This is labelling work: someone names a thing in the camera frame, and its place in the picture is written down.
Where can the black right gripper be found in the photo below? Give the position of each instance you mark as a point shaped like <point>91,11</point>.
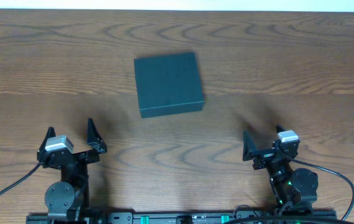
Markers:
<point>270,156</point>

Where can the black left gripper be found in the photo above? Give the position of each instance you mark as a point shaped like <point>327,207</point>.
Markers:
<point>79,157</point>

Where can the dark green box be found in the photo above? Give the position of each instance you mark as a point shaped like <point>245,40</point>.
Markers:
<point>168,84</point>

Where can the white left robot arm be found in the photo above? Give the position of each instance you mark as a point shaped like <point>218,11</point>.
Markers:
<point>68,199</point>

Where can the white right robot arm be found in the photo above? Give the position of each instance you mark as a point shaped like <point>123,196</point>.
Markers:
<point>294,190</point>

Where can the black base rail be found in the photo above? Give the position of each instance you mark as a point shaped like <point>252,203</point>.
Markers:
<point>176,218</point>

